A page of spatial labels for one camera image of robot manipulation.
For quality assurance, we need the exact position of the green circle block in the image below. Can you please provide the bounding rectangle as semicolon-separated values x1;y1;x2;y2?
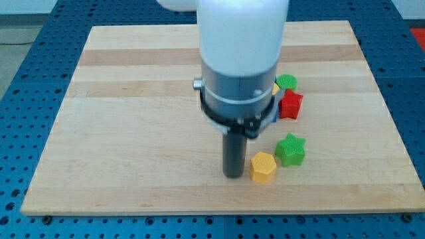
276;74;298;90

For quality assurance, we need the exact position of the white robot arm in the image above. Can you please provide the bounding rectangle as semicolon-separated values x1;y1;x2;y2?
157;0;289;178

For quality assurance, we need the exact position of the red star block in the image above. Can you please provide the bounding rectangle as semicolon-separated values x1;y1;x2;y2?
278;89;303;120

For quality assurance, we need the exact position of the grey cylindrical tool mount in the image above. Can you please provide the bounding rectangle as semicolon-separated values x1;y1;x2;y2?
193;62;285;139

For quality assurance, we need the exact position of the wooden board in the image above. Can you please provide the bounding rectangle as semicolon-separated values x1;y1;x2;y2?
21;21;424;216

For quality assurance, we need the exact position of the blue perforated table plate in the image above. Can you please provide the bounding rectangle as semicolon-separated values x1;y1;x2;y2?
1;1;424;238

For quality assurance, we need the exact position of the yellow hexagon block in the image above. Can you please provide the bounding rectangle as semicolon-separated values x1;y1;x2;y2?
250;152;277;184

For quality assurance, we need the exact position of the blue block behind arm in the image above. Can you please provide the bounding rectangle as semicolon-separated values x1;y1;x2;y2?
272;107;280;123

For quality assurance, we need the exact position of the green star block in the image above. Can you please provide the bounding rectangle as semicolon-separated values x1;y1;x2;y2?
275;133;306;167

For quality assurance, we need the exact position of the yellow block behind arm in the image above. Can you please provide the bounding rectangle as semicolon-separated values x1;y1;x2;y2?
272;83;280;96

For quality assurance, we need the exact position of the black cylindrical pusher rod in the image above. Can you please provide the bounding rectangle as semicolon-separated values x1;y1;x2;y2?
222;132;247;179

